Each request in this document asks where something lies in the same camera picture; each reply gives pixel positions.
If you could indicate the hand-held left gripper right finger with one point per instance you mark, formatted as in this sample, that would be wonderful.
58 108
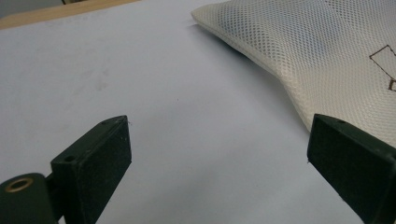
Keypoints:
355 165

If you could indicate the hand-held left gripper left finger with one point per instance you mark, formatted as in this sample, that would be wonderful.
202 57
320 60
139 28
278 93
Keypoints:
93 168

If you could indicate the cream mesh bag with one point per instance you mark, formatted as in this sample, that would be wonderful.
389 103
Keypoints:
311 53

